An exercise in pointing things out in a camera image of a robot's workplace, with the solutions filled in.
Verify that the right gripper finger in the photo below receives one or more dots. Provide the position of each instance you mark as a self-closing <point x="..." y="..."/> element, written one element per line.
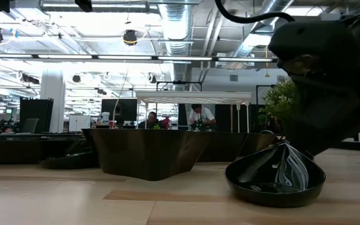
<point x="330" y="112"/>

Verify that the black square mini plate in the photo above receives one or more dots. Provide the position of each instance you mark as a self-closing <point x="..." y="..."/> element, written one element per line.
<point x="148" y="153"/>

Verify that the black leaf-shaped mini plate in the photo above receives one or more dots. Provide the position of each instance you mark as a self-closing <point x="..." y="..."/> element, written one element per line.
<point x="70" y="161"/>
<point x="17" y="151"/>

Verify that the green potted plant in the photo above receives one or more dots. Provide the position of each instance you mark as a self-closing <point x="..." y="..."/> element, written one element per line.
<point x="278" y="103"/>

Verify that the person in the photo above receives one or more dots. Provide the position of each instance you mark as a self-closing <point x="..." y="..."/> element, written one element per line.
<point x="151" y="120"/>
<point x="202" y="116"/>

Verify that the long ceiling light bar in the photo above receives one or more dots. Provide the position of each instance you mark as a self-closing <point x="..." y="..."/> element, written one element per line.
<point x="123" y="57"/>

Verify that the black computer monitor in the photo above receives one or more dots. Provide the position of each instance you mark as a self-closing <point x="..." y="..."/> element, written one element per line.
<point x="127" y="111"/>

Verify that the white cabinet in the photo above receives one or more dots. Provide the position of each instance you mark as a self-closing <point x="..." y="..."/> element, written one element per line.
<point x="79" y="123"/>

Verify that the black partition panel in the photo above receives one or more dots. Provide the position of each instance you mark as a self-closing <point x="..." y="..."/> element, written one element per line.
<point x="36" y="114"/>

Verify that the grey office chair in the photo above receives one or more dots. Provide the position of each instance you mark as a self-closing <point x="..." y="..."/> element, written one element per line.
<point x="30" y="125"/>

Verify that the silver ventilation duct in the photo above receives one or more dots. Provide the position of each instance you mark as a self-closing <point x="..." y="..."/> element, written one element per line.
<point x="176" y="28"/>
<point x="272" y="7"/>

